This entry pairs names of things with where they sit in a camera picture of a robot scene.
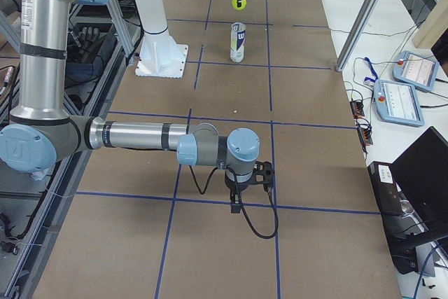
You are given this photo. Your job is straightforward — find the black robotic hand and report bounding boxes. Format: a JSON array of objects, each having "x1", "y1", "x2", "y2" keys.
[{"x1": 67, "y1": 26, "x2": 106, "y2": 64}]

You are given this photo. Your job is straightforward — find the blue teach pendant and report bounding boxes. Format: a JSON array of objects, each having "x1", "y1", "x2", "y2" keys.
[
  {"x1": 393, "y1": 50, "x2": 440, "y2": 92},
  {"x1": 373, "y1": 79, "x2": 425, "y2": 127}
]

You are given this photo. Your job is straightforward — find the white camera stand pillar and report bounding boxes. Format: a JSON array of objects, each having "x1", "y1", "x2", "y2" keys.
[{"x1": 135, "y1": 0, "x2": 188, "y2": 78}]

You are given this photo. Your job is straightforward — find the orange black connector block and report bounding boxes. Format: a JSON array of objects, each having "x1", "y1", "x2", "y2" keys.
[
  {"x1": 357, "y1": 124, "x2": 373, "y2": 147},
  {"x1": 349, "y1": 100, "x2": 365, "y2": 118}
]

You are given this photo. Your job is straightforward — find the clear tennis ball can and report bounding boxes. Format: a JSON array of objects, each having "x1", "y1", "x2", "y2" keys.
[{"x1": 230, "y1": 22, "x2": 246, "y2": 63}]

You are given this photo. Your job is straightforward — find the near orange black connector block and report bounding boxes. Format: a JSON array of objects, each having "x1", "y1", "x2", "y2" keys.
[{"x1": 357, "y1": 124, "x2": 373, "y2": 147}]

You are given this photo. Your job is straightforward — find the far orange black connector block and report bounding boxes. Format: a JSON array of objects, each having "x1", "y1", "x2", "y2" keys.
[{"x1": 349, "y1": 100, "x2": 365, "y2": 118}]

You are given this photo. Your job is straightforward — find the black laptop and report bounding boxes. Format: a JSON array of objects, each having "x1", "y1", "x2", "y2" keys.
[{"x1": 390, "y1": 126, "x2": 447, "y2": 225}]

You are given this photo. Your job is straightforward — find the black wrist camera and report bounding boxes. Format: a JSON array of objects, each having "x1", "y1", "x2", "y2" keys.
[{"x1": 253, "y1": 161, "x2": 274, "y2": 191}]

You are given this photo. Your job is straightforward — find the black computer box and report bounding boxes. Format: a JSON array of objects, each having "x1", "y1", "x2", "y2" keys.
[{"x1": 367, "y1": 160, "x2": 421, "y2": 244}]

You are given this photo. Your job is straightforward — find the blue lanyard badge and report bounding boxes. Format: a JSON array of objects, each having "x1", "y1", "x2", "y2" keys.
[{"x1": 362, "y1": 57, "x2": 379, "y2": 86}]

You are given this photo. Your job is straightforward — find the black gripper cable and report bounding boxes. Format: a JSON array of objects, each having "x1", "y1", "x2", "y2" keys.
[{"x1": 188, "y1": 165, "x2": 279, "y2": 239}]

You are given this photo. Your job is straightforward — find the near blue teach pendant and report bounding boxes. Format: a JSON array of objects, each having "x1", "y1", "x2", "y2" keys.
[{"x1": 373, "y1": 79, "x2": 425, "y2": 127}]

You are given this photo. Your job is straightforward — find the far blue teach pendant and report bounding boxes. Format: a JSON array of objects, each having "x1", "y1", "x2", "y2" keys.
[{"x1": 393, "y1": 50, "x2": 440, "y2": 92}]

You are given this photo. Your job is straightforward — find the aluminium frame post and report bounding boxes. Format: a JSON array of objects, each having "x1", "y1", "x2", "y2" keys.
[{"x1": 335, "y1": 0, "x2": 378, "y2": 72}]

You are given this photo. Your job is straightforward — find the yellow tennis ball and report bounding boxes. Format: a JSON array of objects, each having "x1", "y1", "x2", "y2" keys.
[{"x1": 232, "y1": 0, "x2": 247, "y2": 11}]

